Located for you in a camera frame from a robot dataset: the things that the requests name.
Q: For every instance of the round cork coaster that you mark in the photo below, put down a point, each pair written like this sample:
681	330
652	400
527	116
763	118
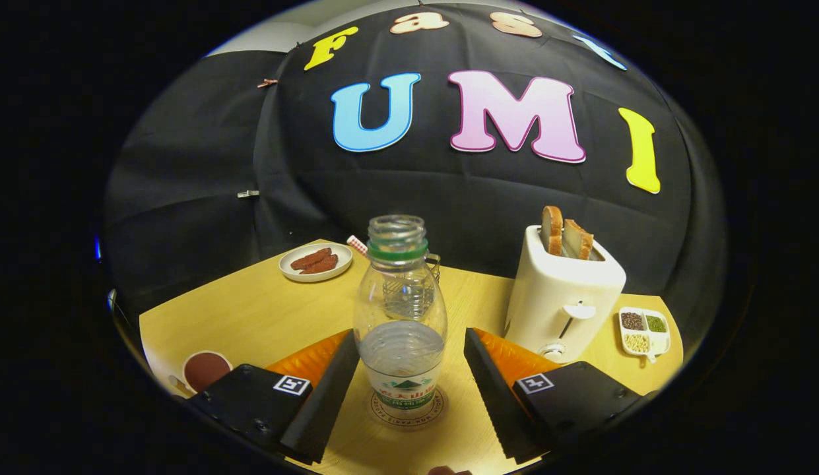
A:
409	421

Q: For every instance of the white round plate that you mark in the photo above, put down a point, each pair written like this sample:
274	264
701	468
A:
343	254

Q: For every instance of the cream cup with red inside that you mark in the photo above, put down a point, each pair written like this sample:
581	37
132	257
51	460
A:
204	369

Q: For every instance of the clear plastic juice bottle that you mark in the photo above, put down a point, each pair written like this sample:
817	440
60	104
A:
401	356

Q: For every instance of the white divided spice dish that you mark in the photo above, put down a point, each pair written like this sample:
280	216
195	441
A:
660	340

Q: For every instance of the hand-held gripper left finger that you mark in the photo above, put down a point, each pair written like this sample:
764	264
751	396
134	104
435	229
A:
323	402

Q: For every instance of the white toaster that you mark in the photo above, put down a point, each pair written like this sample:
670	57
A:
548	290

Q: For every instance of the wooden table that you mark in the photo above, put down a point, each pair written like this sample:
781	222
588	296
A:
251	316

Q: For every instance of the red striped straw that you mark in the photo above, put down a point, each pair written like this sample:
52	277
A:
358	245

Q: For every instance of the black backdrop cloth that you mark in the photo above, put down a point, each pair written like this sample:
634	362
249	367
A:
449	191

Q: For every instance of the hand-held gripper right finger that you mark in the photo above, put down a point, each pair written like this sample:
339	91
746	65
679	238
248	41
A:
495	396

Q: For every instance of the toast slice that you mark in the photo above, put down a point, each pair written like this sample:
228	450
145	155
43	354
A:
552	231
579	239

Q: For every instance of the red sausage piece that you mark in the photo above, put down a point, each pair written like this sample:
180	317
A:
310	258
322	265

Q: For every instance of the small silver clip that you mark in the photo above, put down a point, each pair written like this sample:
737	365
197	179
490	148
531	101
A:
247	194

